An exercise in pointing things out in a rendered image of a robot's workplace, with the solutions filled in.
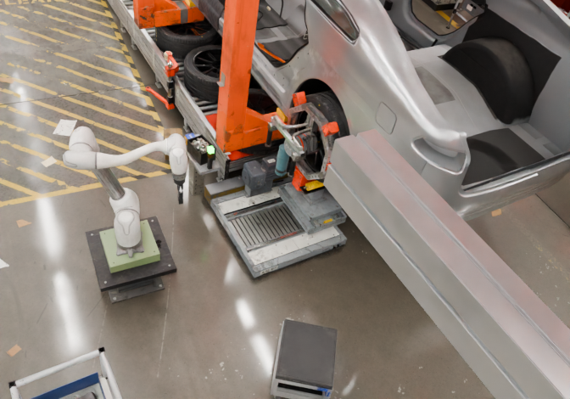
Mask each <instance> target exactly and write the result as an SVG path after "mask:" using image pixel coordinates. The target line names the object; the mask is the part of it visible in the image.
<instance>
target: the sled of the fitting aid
mask: <svg viewBox="0 0 570 399"><path fill-rule="evenodd" d="M286 185H287V184H286ZM286 185H282V186H280V187H279V188H278V192H277V193H278V194H279V195H280V197H281V198H282V200H283V201H284V203H285V204H286V206H287V207H288V209H289V210H290V211H291V212H292V213H293V215H294V216H295V218H296V219H297V221H298V222H299V224H300V225H301V226H302V228H303V229H304V230H305V231H306V233H307V234H308V235H309V234H312V233H316V232H319V231H321V230H323V229H326V228H330V227H333V226H336V225H338V224H340V223H343V222H345V220H346V217H347V216H346V214H345V213H344V212H343V210H341V211H340V212H338V213H335V214H332V215H330V216H325V217H323V218H320V219H317V220H314V221H312V222H310V221H309V220H308V219H307V217H306V216H305V214H304V213H303V212H302V210H300V208H299V207H298V206H297V204H296V203H295V201H294V200H293V198H292V197H291V196H290V194H289V193H288V191H287V190H286V189H285V187H286Z"/></svg>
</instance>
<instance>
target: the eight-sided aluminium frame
mask: <svg viewBox="0 0 570 399"><path fill-rule="evenodd" d="M303 110H305V111H306V112H307V113H308V114H309V115H310V117H311V118H312V119H313V120H314V121H315V122H316V124H317V125H318V126H319V129H320V133H321V139H322V142H323V146H324V149H325V156H324V160H323V163H322V167H321V172H313V171H312V170H311V169H310V168H309V166H308V165H307V164H306V163H305V161H304V160H299V161H296V166H297V167H298V168H299V170H300V171H301V172H302V174H303V175H304V176H305V178H306V179H307V180H312V179H323V178H325V176H326V172H325V170H326V166H327V163H330V162H331V161H330V157H331V154H332V151H333V145H334V143H333V137H332V135H330V136H326V137H325V136H324V133H323V130H322V127H323V126H325V125H326V124H327V123H328V120H327V118H325V116H324V115H323V114H322V113H321V112H320V111H319V110H318V109H317V108H316V107H315V105H314V104H313V103H311V102H310V103H306V104H301V105H299V106H296V107H293V108H291V109H289V113H288V122H287V125H296V124H297V120H298V115H299V112H300V111H303ZM286 130H287V132H288V133H289V134H290V136H291V137H292V136H293V135H294V134H295V128H294V129H287V128H286Z"/></svg>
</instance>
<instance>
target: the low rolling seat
mask: <svg viewBox="0 0 570 399"><path fill-rule="evenodd" d="M337 337H338V331H337V330H336V329H332V328H328V327H323V326H319V325H314V324H310V323H302V322H298V321H294V320H289V319H285V320H284V321H283V324H282V330H281V333H280V336H279V341H278V347H277V356H276V361H275V367H274V373H273V378H272V383H271V393H270V395H273V396H274V398H275V399H281V397H285V398H289V399H329V398H330V395H331V394H332V392H333V382H334V371H335V359H336V348H337Z"/></svg>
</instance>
